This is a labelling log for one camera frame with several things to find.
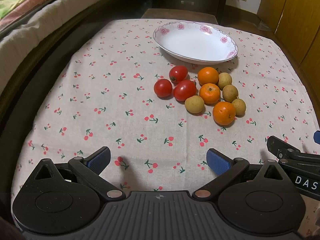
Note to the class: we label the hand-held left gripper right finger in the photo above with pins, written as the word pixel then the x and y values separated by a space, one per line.
pixel 217 162

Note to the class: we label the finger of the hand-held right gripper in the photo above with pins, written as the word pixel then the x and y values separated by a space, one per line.
pixel 317 137
pixel 282 148

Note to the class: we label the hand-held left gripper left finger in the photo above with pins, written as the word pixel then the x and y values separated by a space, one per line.
pixel 100 158

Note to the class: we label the orange tangerine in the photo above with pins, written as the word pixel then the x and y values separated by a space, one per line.
pixel 208 75
pixel 224 113
pixel 210 93

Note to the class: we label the tan longan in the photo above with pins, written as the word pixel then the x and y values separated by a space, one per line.
pixel 230 93
pixel 239 107
pixel 194 104
pixel 225 80

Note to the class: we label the red tomato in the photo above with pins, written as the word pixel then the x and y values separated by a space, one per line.
pixel 184 90
pixel 163 87
pixel 178 73

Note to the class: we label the white floral plate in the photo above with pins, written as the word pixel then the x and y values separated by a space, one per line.
pixel 195 42

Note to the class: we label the cherry print tablecloth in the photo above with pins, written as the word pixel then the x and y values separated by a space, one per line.
pixel 112 105

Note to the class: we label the wooden wardrobe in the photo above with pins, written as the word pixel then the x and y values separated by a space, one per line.
pixel 295 17

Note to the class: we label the clear plastic wrapper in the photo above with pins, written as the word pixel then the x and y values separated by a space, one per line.
pixel 263 26

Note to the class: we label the bed with quilt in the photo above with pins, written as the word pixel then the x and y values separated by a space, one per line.
pixel 30 37

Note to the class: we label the colourful patchwork quilt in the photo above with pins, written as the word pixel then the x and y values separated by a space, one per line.
pixel 20 0

